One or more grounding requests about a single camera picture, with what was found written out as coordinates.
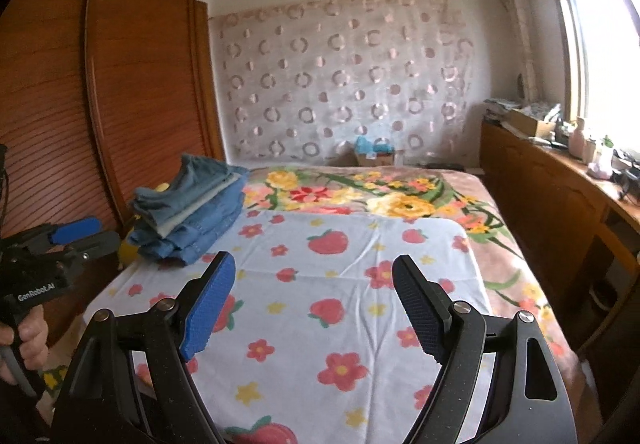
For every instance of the floral patterned cloth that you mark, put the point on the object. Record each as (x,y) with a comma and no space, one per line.
(52,379)

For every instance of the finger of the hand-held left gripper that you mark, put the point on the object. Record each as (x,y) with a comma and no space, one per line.
(75,230)
(95,246)

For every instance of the wooden louvered wardrobe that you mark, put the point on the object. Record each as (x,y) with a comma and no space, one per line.
(125,74)

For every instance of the patterned window curtain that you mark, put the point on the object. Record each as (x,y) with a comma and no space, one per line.
(517,24)

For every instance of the teal short pants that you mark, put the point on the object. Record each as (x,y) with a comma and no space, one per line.
(210,169)

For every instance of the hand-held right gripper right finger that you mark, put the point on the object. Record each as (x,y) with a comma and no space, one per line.
(420,309)

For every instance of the wooden cabinet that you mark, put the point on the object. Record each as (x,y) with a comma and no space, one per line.
(540,184)

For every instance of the blue jeans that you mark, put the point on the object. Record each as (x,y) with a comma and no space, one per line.
(210,234)

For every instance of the green capped bottle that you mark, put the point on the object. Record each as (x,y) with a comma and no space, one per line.
(602,162)

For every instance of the black hand-held device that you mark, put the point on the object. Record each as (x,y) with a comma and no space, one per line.
(630,174)

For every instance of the window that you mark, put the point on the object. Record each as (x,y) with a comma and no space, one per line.
(600,49)

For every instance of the person's left hand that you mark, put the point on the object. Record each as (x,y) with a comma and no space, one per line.
(32,339)

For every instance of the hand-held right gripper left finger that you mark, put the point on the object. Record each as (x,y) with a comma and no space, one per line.
(207,309)

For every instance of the olive grey pants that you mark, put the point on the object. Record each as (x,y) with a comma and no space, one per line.
(200,211)

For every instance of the white jar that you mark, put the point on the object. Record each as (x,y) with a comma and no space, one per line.
(591,150)

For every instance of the pink floral blanket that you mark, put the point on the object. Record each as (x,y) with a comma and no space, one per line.
(400,194)

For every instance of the open cardboard box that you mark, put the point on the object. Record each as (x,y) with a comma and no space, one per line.
(530,124)

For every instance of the white strawberry print sheet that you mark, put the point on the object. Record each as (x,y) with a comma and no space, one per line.
(350,274)

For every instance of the circle patterned wall cloth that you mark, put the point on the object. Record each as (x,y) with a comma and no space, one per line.
(340,74)

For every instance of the folded patterned cloth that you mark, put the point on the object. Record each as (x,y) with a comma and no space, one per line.
(500,107)

